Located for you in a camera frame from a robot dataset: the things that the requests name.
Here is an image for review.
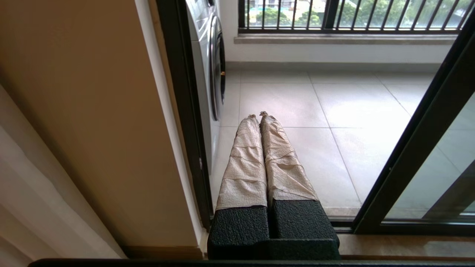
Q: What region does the white front-load washing machine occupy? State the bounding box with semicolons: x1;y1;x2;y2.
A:
186;0;227;175

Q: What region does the beige curtain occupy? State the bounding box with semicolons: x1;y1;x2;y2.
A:
0;85;127;260

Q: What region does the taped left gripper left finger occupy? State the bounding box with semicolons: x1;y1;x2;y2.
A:
207;114;270;261

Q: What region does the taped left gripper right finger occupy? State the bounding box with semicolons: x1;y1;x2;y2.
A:
259;111;341;242

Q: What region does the black balcony railing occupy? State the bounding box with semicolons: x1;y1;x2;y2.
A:
237;0;475;35

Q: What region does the dark framed sliding glass door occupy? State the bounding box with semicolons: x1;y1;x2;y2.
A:
352;11;475;236

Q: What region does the dark window frame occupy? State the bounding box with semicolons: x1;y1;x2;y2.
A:
237;0;341;32

